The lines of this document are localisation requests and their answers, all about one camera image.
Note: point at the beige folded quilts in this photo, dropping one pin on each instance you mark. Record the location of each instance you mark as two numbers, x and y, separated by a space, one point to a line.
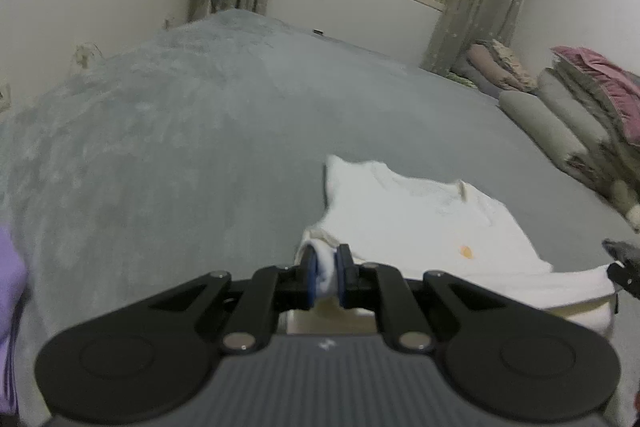
590 122

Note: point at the white printed sweatshirt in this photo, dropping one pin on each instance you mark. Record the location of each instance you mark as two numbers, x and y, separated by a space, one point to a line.
425 217

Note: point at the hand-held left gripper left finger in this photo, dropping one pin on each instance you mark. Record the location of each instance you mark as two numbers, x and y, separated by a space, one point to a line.
312 277

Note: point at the dusty pink folded blanket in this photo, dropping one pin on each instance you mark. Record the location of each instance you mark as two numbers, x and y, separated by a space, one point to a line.
485 62

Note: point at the grey bed blanket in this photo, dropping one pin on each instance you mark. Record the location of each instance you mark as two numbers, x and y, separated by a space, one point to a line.
200 132

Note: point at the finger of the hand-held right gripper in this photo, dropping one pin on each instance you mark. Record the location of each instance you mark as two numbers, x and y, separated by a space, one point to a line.
629 274

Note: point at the purple garment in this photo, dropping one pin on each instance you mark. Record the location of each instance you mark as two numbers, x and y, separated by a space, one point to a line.
10 307

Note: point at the beige bolster pillow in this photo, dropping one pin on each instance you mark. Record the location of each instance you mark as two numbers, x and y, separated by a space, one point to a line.
545 132

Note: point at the floral pillow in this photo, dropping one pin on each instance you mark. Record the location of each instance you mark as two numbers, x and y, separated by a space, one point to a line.
510 62

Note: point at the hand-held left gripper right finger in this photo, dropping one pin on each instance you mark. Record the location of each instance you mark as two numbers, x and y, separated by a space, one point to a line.
343 277

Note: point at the white plush toy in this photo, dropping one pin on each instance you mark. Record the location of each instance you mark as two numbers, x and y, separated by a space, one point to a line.
627 204

